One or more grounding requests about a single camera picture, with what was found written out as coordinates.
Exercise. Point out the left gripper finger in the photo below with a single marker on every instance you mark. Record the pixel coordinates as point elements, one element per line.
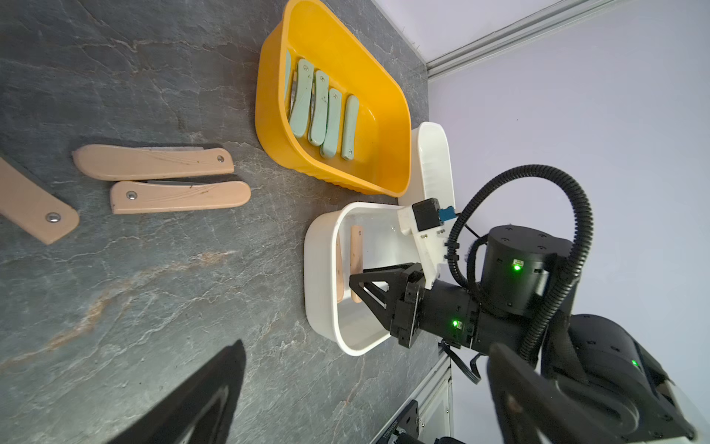
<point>201,409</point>

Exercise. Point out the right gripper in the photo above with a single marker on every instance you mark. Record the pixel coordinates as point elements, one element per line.
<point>510,272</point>

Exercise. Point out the white storage box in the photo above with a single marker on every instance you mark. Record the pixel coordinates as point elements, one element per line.
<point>431,168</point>
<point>351,325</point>

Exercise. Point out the pink knife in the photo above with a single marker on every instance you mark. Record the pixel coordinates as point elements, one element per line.
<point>135,197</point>
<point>340,285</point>
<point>119,163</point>
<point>33,209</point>
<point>356,263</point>

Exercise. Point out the mint knife short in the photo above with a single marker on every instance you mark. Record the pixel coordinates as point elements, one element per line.
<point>329,147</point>

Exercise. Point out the mint knife bottom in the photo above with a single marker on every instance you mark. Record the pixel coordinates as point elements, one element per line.
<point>301,93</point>

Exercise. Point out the yellow storage box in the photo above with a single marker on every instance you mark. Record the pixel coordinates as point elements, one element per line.
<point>382,157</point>

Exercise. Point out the pink knife top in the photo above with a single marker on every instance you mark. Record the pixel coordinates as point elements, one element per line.
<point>119,163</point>

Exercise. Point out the mint knife long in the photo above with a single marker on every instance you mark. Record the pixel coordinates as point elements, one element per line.
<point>288,80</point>

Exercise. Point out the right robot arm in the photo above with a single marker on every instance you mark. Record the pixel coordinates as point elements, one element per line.
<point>554,376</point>

